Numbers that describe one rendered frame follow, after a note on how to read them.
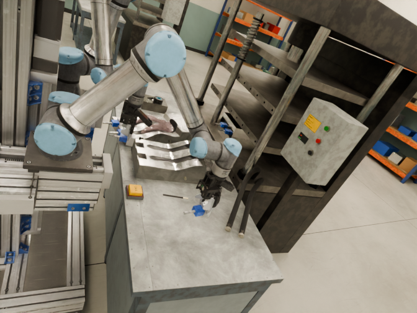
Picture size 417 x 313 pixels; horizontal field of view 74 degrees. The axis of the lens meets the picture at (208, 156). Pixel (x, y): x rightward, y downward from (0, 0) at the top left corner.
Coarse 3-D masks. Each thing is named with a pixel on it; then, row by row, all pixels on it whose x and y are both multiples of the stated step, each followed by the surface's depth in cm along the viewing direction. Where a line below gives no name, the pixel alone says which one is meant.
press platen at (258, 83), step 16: (224, 64) 250; (240, 80) 221; (256, 80) 228; (272, 80) 257; (256, 96) 198; (272, 96) 202; (304, 96) 250; (272, 112) 180; (288, 112) 180; (304, 112) 198
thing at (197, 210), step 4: (200, 204) 125; (204, 204) 124; (192, 208) 124; (196, 208) 122; (200, 208) 123; (184, 212) 119; (188, 212) 120; (192, 212) 121; (196, 212) 121; (200, 212) 122; (204, 212) 123; (196, 216) 122; (204, 216) 125; (208, 216) 127
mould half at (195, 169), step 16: (144, 144) 159; (160, 144) 167; (176, 144) 171; (144, 160) 146; (192, 160) 157; (208, 160) 178; (144, 176) 147; (160, 176) 151; (176, 176) 154; (192, 176) 158
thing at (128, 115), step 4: (124, 104) 138; (128, 104) 137; (132, 104) 136; (124, 108) 139; (128, 108) 139; (132, 108) 139; (136, 108) 139; (124, 112) 140; (128, 112) 140; (132, 112) 140; (124, 116) 138; (128, 116) 139; (132, 116) 139; (136, 116) 141; (120, 120) 139; (124, 120) 140; (128, 120) 141; (132, 120) 140; (136, 120) 141
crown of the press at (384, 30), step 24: (264, 0) 188; (288, 0) 165; (312, 0) 147; (336, 0) 133; (360, 0) 133; (312, 24) 170; (336, 24) 137; (360, 24) 141; (384, 24) 145; (408, 24) 150; (360, 48) 202; (384, 48) 154; (408, 48) 160
